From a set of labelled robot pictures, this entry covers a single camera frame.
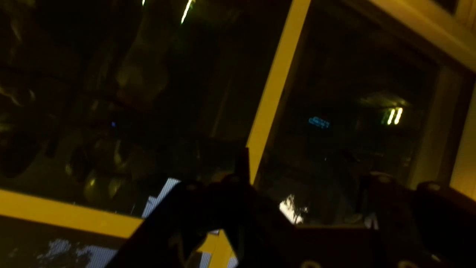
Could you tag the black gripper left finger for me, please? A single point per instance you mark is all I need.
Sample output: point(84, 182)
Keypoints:
point(254, 225)

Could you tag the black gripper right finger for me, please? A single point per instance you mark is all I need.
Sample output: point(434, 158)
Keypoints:
point(432, 227)

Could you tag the white window sash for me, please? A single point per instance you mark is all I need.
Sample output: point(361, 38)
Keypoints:
point(108, 105)

